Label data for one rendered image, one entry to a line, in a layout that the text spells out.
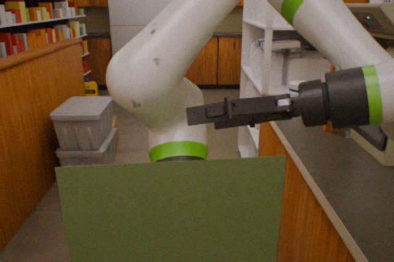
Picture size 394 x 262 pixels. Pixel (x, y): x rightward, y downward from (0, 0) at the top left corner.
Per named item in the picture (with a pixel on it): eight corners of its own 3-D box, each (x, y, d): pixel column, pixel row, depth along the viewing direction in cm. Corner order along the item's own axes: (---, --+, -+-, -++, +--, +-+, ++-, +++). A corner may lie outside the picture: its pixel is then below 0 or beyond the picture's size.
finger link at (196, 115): (229, 120, 55) (228, 119, 54) (189, 125, 58) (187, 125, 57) (228, 101, 55) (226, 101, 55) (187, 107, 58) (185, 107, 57)
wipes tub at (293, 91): (306, 104, 204) (309, 80, 199) (314, 111, 192) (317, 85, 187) (284, 104, 204) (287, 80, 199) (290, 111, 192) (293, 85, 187)
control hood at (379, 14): (364, 29, 142) (368, 3, 139) (410, 36, 112) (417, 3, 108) (337, 28, 142) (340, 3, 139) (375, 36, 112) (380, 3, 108)
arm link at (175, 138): (131, 158, 69) (130, 76, 76) (165, 176, 82) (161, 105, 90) (192, 146, 65) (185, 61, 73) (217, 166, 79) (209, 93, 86)
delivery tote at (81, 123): (117, 127, 347) (115, 95, 335) (103, 152, 290) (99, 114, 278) (76, 127, 346) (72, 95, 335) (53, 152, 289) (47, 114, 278)
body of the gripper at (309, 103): (328, 122, 52) (266, 130, 55) (329, 125, 60) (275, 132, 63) (321, 74, 52) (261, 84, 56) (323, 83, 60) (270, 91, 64)
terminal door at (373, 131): (349, 125, 156) (364, 34, 142) (383, 152, 127) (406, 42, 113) (348, 125, 156) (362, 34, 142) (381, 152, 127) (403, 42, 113)
